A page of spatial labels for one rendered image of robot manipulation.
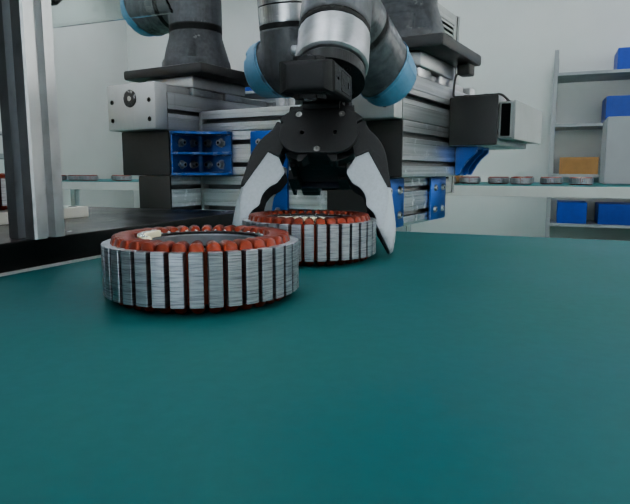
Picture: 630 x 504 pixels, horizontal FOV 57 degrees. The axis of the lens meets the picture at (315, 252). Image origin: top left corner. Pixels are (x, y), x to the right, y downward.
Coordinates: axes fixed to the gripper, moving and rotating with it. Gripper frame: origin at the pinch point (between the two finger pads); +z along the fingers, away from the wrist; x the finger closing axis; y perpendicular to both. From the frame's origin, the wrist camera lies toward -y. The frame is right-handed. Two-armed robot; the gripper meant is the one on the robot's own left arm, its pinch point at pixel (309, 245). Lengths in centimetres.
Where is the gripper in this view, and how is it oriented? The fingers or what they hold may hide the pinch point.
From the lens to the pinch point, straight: 49.2
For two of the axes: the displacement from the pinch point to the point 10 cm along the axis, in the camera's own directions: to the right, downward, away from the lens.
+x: -9.9, -0.2, 1.7
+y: 1.4, 3.9, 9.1
